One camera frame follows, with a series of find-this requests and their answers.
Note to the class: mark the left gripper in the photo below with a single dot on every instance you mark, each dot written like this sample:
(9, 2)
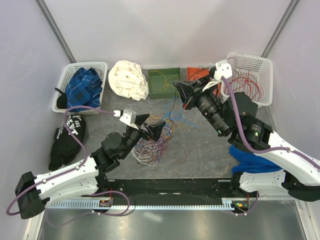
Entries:
(155, 129)

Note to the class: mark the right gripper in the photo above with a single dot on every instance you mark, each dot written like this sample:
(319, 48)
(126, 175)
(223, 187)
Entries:
(192, 89)

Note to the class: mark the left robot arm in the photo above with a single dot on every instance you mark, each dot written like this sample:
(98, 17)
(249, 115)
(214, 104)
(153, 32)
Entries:
(87, 177)

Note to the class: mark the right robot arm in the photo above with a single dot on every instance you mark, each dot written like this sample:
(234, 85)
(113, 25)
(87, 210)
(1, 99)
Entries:
(299, 173)

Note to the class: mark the orange tray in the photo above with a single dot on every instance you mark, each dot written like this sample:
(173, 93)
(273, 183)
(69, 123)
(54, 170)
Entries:
(194, 73)

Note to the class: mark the green tray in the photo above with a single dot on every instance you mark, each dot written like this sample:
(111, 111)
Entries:
(161, 83)

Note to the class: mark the white crumpled cloth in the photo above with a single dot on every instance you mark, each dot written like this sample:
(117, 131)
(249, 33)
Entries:
(127, 80)

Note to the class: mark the empty white basket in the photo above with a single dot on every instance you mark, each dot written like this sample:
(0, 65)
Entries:
(252, 75)

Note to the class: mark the blue plaid cloth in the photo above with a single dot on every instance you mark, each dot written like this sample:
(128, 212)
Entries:
(84, 89)

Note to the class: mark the white basket with clothes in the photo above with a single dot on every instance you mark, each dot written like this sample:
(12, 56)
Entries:
(100, 67)

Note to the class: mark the black printed t-shirt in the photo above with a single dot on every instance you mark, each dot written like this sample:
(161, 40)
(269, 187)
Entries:
(65, 148)

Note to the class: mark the blue fleece cloth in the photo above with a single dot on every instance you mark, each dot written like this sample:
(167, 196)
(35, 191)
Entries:
(251, 163)

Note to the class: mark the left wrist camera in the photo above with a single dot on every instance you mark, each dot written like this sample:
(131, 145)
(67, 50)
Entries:
(126, 116)

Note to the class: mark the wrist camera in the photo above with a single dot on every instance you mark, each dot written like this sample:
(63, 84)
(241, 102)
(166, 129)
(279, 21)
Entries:
(126, 116)
(223, 69)

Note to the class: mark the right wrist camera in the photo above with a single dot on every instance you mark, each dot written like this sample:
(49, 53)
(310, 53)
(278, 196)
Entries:
(223, 69)

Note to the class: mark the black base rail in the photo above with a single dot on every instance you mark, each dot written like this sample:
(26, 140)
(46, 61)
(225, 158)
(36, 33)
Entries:
(169, 191)

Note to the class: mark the right aluminium frame post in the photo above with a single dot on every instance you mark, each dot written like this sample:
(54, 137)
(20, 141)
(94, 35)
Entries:
(288, 13)

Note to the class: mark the aluminium frame post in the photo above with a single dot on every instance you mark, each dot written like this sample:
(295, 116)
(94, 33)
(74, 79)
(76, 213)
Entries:
(288, 13)
(46, 13)

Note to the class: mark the light blue cable duct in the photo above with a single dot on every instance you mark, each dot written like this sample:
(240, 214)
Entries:
(96, 204)

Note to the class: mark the left aluminium frame post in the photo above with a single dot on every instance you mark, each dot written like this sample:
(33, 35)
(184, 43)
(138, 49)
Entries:
(46, 13)

